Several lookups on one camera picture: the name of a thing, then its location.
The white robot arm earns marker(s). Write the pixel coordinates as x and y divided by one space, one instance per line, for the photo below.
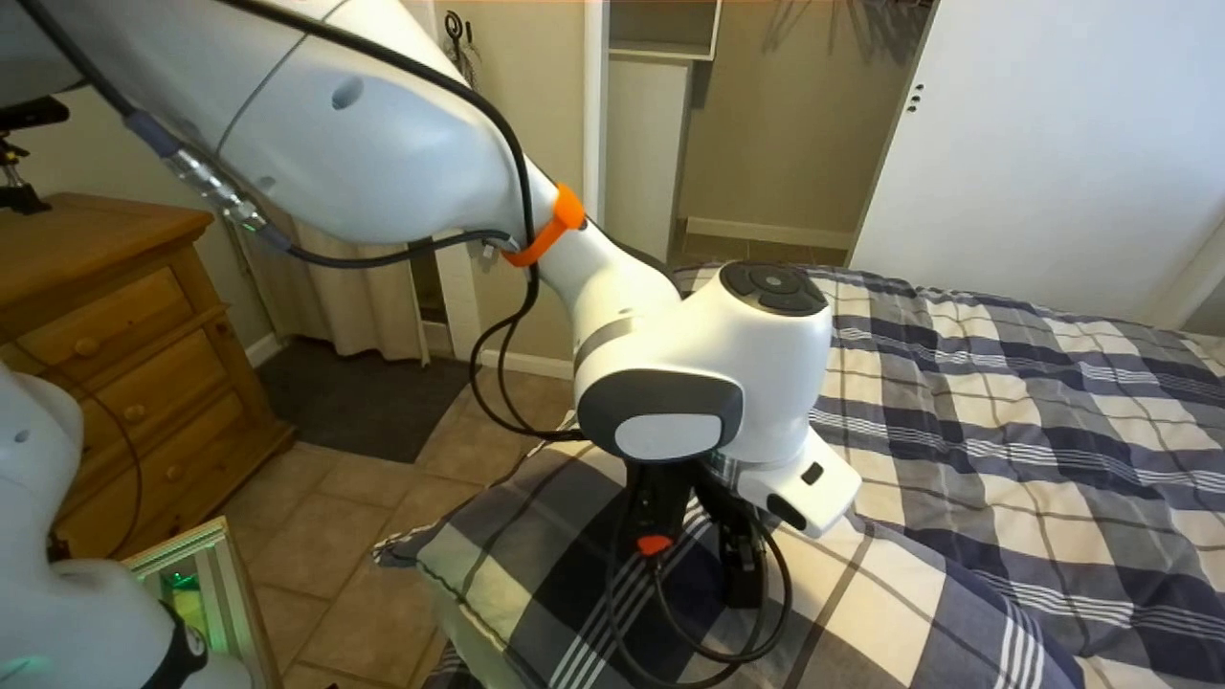
353 121

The black gripper orange ring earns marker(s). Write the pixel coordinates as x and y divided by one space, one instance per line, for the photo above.
656 505

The dark floor mat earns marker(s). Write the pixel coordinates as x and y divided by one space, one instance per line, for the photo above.
361 403

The checkered blue white duvet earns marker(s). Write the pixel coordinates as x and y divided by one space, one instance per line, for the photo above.
1044 503

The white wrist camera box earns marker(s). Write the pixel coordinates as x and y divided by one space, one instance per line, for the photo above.
806 488

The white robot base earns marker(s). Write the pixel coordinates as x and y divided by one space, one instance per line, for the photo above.
77 620

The white closet door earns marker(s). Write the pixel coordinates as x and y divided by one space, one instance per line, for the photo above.
1067 156

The glass box with green light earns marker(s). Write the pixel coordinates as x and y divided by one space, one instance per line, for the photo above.
202 577

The wooden chest of drawers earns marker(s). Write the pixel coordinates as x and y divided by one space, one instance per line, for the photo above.
111 304

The checkered pillow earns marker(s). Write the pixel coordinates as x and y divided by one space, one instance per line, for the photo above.
538 587

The beige curtain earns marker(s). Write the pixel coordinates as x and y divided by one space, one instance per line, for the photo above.
351 306

